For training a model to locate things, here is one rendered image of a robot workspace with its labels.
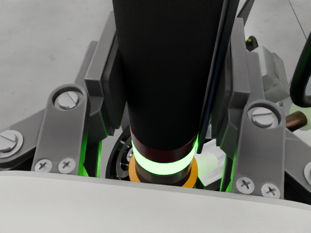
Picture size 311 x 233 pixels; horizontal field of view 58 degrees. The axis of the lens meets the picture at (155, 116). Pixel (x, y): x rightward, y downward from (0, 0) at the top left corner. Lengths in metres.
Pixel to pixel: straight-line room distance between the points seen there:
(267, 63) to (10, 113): 1.87
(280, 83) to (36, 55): 2.20
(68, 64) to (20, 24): 0.76
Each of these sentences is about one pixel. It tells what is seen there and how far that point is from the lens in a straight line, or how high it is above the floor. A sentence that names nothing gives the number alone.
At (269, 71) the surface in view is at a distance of 0.59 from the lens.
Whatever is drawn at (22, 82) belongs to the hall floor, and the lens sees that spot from 2.37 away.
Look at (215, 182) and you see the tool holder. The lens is 0.21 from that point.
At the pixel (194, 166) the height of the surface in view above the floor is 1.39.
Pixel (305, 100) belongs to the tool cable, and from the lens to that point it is 0.22.
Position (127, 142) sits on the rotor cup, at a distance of 0.39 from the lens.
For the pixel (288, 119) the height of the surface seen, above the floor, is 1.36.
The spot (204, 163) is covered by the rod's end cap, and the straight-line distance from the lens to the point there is 0.21.
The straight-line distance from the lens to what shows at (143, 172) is 0.15.
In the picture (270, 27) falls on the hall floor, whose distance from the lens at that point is 2.83.
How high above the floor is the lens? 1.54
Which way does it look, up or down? 53 degrees down
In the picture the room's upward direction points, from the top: 1 degrees counter-clockwise
